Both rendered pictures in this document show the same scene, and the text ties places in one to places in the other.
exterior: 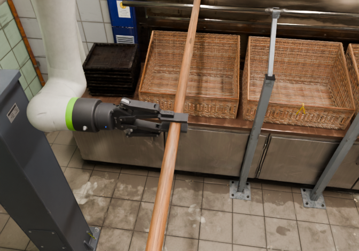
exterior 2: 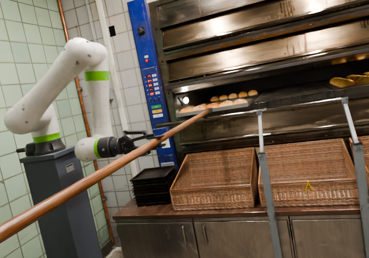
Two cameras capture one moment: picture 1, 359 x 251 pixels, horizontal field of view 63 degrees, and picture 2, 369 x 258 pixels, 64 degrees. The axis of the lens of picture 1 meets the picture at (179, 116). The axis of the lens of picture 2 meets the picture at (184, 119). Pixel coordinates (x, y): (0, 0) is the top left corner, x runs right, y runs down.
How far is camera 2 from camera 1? 81 cm
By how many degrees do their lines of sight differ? 39
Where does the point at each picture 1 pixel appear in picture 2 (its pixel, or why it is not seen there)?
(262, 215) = not seen: outside the picture
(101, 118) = (113, 142)
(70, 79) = (102, 135)
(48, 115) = (85, 145)
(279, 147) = (305, 233)
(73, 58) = (106, 122)
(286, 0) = (281, 115)
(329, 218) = not seen: outside the picture
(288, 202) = not seen: outside the picture
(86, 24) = (140, 158)
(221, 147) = (249, 241)
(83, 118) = (102, 143)
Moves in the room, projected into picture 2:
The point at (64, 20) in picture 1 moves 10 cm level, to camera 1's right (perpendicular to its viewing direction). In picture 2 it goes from (101, 97) to (121, 94)
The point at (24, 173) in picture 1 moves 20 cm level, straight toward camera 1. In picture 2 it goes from (67, 213) to (75, 226)
